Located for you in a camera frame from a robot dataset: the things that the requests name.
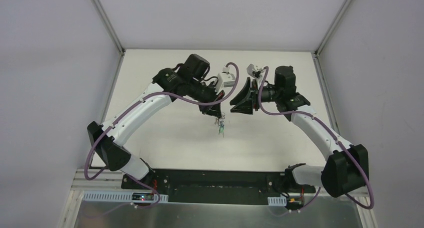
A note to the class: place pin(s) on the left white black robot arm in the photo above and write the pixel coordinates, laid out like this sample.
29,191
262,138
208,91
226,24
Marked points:
108,139

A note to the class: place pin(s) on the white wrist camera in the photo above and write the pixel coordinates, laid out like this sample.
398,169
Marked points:
225,79
255,72

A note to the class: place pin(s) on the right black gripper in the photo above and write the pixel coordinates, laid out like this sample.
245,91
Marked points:
252,94

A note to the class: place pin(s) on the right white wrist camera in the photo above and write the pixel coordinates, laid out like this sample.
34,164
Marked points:
255,72

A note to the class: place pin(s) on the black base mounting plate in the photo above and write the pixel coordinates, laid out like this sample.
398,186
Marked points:
224,187

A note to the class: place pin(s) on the right white cable duct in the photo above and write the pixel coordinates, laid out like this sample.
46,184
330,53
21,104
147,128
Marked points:
277,201

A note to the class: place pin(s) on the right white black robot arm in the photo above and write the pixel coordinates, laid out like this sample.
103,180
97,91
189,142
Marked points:
347,165

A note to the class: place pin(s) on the keyring with coloured key tags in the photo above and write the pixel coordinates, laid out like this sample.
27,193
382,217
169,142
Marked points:
220,123

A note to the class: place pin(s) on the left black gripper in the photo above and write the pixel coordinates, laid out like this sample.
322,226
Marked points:
213,100

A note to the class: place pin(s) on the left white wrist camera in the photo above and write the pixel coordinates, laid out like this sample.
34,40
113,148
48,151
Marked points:
225,79

